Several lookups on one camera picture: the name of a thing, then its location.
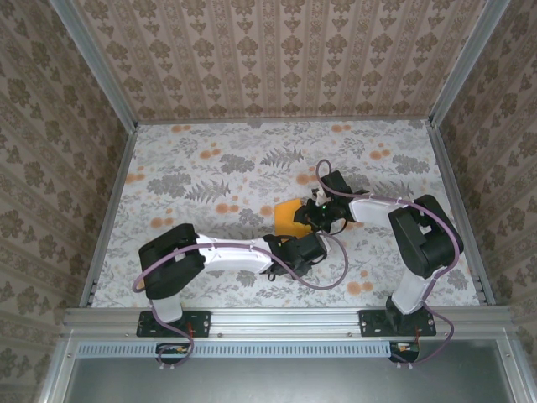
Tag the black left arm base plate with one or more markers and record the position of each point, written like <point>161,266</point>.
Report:
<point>201,323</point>

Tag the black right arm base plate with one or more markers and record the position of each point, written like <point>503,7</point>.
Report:
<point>371,323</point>

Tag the thin aluminium back rail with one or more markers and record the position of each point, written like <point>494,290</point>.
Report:
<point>293,121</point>

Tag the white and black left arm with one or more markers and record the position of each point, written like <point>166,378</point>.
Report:
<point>235,256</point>

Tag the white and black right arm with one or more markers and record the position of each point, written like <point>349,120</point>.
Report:
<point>369,214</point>

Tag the aluminium side rail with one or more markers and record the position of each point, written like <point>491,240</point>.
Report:
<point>461,210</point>
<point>109,218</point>

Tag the grey metal lower panel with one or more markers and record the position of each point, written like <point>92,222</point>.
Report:
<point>293,382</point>

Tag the aluminium corner post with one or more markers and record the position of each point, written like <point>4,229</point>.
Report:
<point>461,67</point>
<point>96,67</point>

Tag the aluminium front frame beam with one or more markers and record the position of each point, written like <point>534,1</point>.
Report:
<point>285,319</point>

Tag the floral print table cover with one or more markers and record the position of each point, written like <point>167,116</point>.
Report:
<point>210,147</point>

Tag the orange paper sheet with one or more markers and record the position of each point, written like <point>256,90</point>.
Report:
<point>287,218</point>

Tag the small electronics board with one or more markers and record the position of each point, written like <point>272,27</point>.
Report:
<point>172,350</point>
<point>405,348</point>

